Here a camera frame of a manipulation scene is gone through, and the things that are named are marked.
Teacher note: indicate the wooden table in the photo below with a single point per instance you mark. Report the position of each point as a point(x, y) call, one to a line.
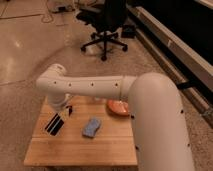
point(112, 145)

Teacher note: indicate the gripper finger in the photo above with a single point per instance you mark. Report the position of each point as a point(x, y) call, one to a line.
point(69, 109)

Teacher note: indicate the black office chair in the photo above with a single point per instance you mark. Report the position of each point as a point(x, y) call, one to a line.
point(106, 18)

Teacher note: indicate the black striped eraser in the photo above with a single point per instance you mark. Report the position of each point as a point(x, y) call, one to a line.
point(54, 125)

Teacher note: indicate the black box on floor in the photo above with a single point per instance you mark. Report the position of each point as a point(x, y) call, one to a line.
point(128, 31)

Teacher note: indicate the blue sponge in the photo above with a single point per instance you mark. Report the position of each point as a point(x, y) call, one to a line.
point(91, 127)

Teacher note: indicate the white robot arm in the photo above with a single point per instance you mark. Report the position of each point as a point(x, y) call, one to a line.
point(157, 116)

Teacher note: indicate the orange ceramic bowl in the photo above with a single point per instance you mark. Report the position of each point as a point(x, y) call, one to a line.
point(116, 107)

